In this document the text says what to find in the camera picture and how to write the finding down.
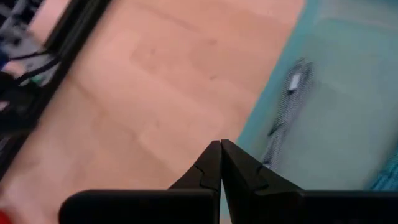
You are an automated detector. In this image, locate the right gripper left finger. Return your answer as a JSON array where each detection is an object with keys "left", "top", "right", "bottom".
[{"left": 58, "top": 139, "right": 222, "bottom": 224}]

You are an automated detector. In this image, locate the black white braided USB cable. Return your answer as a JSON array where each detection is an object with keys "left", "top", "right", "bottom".
[{"left": 261, "top": 57, "right": 315, "bottom": 170}]

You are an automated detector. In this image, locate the teal translucent plastic bin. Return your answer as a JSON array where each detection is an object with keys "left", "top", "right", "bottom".
[{"left": 220, "top": 0, "right": 398, "bottom": 217}]

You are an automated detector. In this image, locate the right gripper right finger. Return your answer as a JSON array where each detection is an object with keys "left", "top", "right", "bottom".
[{"left": 221, "top": 139, "right": 398, "bottom": 224}]

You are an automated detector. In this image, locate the teal black braided USB cable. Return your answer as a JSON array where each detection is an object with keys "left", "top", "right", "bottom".
[{"left": 368, "top": 155, "right": 398, "bottom": 191}]

